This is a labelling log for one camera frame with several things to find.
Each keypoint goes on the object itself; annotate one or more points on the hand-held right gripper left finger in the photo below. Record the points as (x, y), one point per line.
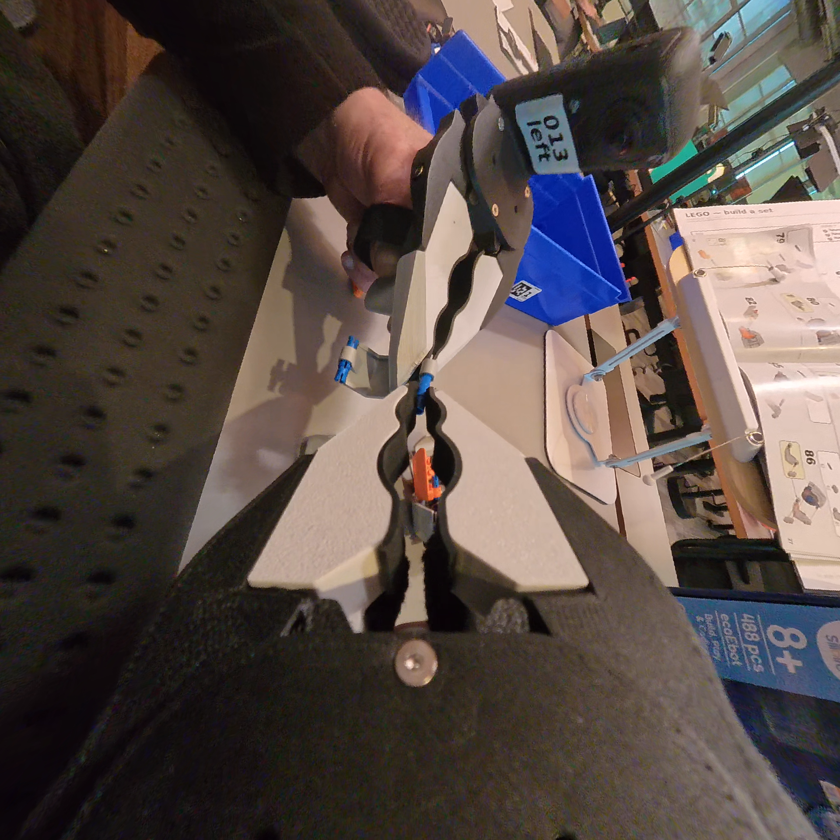
(321, 525)

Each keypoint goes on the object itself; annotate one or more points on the grey panel with blue pins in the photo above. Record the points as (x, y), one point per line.
(380, 374)

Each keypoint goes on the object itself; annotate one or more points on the blue connector pin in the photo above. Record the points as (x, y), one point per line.
(425, 380)

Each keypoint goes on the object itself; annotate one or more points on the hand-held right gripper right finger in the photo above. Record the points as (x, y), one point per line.
(518, 525)

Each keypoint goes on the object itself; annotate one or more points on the white booklet stand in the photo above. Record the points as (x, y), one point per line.
(577, 459)

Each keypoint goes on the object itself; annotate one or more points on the grey and orange brick assembly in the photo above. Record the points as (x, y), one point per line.
(423, 476)

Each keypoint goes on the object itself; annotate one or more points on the instruction booklet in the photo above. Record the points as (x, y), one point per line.
(774, 295)

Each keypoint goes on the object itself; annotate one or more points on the blue robot kit box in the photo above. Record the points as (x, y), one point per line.
(754, 636)

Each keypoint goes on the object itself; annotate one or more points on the person's left forearm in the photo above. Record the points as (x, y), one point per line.
(262, 65)

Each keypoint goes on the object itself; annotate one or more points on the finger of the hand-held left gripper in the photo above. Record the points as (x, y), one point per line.
(479, 295)
(420, 308)

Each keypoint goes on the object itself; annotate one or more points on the blue plastic bin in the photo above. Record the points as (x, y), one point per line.
(564, 262)

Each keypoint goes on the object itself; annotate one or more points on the person's left hand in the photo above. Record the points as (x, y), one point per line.
(374, 151)

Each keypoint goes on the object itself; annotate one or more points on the black pole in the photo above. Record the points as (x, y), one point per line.
(722, 145)

